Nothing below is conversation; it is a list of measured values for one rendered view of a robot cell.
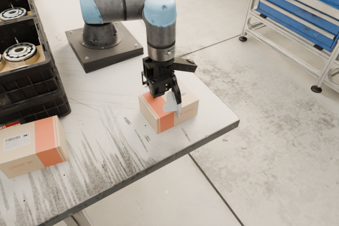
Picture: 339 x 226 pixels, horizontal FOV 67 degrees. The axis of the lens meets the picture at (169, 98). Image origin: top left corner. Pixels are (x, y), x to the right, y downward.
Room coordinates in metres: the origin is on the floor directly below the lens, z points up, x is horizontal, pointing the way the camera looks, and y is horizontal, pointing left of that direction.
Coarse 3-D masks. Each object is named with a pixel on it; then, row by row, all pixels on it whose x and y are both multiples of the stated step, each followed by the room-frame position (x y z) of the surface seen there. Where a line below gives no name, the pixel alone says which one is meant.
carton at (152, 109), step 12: (180, 84) 0.65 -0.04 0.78; (144, 96) 0.59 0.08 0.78; (192, 96) 0.59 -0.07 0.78; (144, 108) 0.56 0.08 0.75; (156, 108) 0.54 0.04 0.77; (192, 108) 0.56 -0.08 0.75; (156, 120) 0.49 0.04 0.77; (168, 120) 0.52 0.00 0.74; (180, 120) 0.54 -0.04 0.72; (156, 132) 0.49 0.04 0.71
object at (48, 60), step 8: (0, 24) 0.78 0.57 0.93; (8, 24) 0.78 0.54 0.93; (40, 32) 0.72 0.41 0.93; (40, 40) 0.68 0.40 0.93; (48, 56) 0.60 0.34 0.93; (32, 64) 0.56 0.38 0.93; (40, 64) 0.56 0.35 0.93; (48, 64) 0.57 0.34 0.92; (8, 72) 0.53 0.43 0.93; (16, 72) 0.53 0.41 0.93; (24, 72) 0.54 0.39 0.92; (32, 72) 0.55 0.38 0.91; (40, 72) 0.55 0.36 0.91; (0, 80) 0.51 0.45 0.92; (8, 80) 0.52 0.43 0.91
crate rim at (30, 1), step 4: (28, 0) 0.96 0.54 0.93; (32, 4) 0.92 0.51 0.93; (32, 8) 0.89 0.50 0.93; (32, 12) 0.86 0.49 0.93; (24, 16) 0.83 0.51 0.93; (28, 16) 0.83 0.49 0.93; (32, 16) 0.83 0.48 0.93; (36, 16) 0.85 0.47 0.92; (8, 20) 0.80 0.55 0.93; (12, 20) 0.80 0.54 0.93
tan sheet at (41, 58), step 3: (39, 45) 0.80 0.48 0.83; (39, 48) 0.78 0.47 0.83; (39, 51) 0.76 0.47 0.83; (42, 51) 0.76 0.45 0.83; (3, 54) 0.74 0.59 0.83; (39, 54) 0.74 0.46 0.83; (42, 54) 0.74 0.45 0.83; (3, 57) 0.73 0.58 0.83; (39, 57) 0.73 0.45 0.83; (42, 57) 0.73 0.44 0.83; (39, 60) 0.71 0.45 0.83; (42, 60) 0.71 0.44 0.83; (6, 63) 0.69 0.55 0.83; (33, 63) 0.69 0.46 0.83; (6, 66) 0.68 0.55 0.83; (9, 66) 0.68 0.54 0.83; (3, 69) 0.66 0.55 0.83; (6, 69) 0.66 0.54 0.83; (9, 69) 0.66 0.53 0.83; (12, 69) 0.66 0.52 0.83; (0, 72) 0.65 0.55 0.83
